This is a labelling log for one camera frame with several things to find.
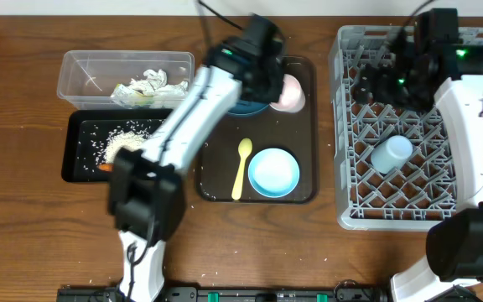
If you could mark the orange carrot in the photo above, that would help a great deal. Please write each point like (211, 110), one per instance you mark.
(105, 167)

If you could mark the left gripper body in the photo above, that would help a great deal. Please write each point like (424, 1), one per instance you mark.
(267, 85)

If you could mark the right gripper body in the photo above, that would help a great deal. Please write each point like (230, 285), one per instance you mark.
(398, 89)

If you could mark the grey dishwasher rack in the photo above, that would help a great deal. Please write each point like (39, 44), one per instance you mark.
(420, 194)

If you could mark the light blue plastic cup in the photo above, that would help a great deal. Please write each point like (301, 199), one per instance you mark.
(391, 154)

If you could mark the yellow plastic spoon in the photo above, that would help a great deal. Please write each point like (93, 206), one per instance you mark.
(244, 150)

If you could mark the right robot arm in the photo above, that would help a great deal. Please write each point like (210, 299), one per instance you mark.
(448, 76)

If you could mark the dark brown serving tray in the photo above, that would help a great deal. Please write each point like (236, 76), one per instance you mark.
(295, 133)

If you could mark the white tissue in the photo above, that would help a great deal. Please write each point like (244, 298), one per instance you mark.
(155, 83)

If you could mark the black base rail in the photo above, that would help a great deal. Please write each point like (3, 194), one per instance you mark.
(346, 291)

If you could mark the black plastic tray bin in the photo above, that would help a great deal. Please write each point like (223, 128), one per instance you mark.
(68, 170)

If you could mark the dark blue plate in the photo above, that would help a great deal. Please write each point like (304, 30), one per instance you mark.
(244, 108)

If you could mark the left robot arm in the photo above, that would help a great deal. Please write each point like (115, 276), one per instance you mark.
(146, 195)

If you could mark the clear plastic waste bin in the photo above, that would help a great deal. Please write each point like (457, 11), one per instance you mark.
(89, 77)

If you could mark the pink plastic cup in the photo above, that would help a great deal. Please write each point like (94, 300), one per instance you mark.
(292, 98)

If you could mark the light blue bowl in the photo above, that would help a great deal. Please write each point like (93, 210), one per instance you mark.
(273, 173)

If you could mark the white rice pile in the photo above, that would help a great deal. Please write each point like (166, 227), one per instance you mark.
(120, 142)

